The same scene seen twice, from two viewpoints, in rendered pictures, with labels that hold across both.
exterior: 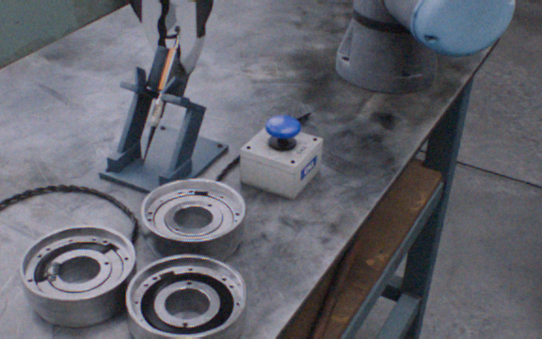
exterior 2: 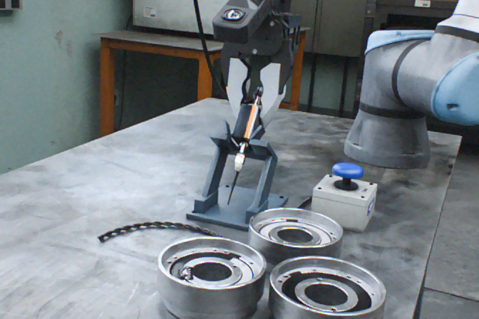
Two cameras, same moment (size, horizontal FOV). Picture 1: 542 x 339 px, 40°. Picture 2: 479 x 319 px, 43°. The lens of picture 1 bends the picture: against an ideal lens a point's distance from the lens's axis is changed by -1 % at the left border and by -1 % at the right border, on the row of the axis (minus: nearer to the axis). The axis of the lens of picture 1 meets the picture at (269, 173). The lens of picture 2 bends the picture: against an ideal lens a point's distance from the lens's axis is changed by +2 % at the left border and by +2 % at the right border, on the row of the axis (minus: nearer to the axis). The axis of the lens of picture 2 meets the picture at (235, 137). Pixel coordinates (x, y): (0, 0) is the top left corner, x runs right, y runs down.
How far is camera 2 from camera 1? 27 cm
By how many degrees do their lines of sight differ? 19
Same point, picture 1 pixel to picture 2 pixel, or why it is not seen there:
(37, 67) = (98, 150)
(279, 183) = (350, 217)
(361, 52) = (372, 136)
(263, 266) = not seen: hidden behind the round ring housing
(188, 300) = (318, 297)
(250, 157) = (323, 196)
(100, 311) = (244, 303)
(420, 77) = (421, 156)
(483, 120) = not seen: hidden behind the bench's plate
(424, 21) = (447, 91)
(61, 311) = (209, 302)
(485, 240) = not seen: outside the picture
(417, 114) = (429, 181)
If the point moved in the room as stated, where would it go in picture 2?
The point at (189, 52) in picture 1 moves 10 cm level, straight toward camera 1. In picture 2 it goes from (270, 107) to (291, 127)
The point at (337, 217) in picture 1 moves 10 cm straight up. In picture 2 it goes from (408, 244) to (419, 167)
